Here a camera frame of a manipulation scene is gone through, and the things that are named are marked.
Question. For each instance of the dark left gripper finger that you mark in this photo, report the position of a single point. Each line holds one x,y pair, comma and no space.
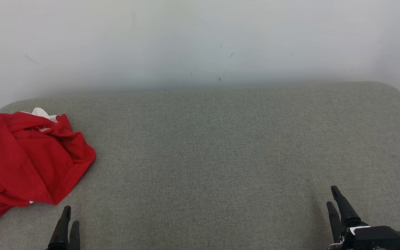
75,239
61,232

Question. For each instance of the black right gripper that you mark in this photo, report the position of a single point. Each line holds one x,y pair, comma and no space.
373,239

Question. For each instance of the red shirt with white sleeves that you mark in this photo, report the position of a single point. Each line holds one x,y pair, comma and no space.
23,156

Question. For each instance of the grey fabric sofa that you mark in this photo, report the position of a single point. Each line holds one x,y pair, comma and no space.
221,156

